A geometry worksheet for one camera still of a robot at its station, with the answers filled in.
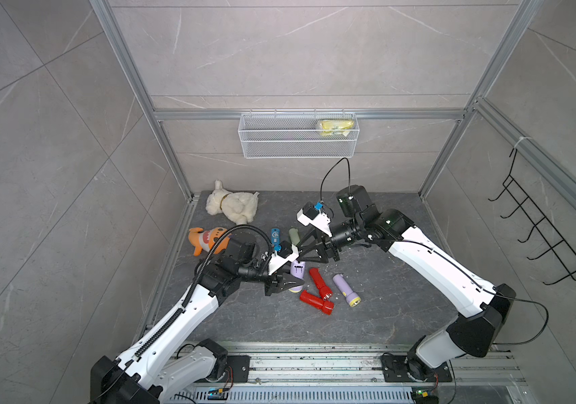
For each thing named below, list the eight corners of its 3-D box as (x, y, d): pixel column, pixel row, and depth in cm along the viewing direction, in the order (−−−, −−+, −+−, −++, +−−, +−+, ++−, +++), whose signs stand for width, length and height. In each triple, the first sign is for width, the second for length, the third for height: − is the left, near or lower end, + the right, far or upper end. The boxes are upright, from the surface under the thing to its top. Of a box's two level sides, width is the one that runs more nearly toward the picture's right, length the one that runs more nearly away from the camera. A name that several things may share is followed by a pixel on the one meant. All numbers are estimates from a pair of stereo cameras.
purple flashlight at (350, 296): (351, 309, 87) (353, 306, 84) (330, 280, 94) (331, 276, 91) (360, 304, 88) (362, 300, 86) (339, 275, 95) (340, 271, 93)
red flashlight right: (323, 300, 88) (323, 298, 86) (309, 271, 95) (309, 268, 94) (332, 296, 89) (333, 294, 87) (318, 268, 96) (318, 265, 95)
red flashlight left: (298, 300, 88) (298, 297, 86) (302, 291, 91) (302, 288, 88) (331, 316, 85) (332, 313, 83) (335, 306, 87) (336, 304, 85)
